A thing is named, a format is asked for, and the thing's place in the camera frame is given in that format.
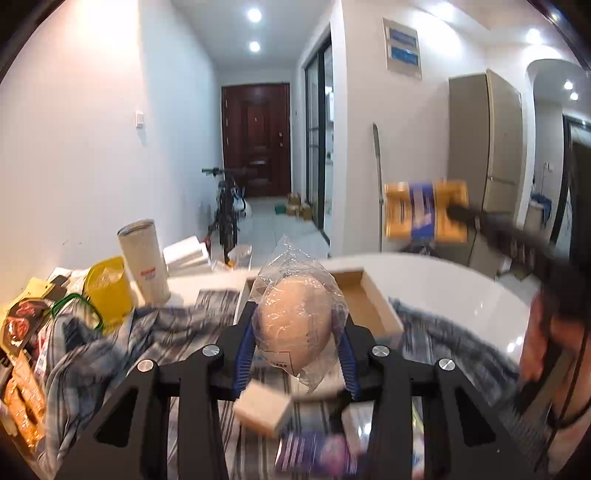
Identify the tall white cylinder canister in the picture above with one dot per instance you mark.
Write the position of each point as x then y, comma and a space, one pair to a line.
143, 257

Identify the beige sponge block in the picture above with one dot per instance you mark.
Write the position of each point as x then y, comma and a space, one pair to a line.
262, 409

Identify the shallow cardboard tray box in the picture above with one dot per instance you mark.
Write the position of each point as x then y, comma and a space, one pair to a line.
365, 299

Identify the dark red entrance door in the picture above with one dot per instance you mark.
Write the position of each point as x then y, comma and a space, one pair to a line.
256, 137

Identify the blue plaid shirt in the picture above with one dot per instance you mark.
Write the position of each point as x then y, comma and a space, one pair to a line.
83, 368

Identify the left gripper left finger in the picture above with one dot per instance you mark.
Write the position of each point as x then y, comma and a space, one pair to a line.
127, 439

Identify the white plastic bag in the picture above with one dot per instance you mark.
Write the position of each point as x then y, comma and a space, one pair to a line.
241, 207

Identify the grey mop handle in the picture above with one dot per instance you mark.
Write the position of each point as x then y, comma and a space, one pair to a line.
381, 199

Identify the person's right hand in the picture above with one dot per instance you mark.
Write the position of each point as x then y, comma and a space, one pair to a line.
555, 362

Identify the red snack packages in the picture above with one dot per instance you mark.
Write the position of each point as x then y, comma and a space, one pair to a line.
23, 335

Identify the cardboard boxes on floor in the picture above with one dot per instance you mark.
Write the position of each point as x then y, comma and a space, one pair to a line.
295, 207

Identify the yellow blue packet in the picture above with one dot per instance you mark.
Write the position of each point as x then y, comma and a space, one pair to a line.
418, 211

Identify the wall light switch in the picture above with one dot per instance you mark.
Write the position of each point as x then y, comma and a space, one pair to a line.
139, 119

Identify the yellow plastic bin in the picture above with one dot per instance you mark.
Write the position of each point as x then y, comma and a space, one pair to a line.
107, 288

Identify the bagged round bread bun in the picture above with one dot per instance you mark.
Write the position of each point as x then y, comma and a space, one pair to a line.
311, 366

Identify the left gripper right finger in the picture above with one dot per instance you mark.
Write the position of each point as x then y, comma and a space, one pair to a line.
464, 437

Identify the purple blue booklet box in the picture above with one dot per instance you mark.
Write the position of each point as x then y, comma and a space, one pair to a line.
322, 455

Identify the black bicycle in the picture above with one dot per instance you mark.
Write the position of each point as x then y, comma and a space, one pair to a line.
224, 223

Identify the wall electrical panel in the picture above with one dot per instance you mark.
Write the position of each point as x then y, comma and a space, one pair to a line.
402, 49

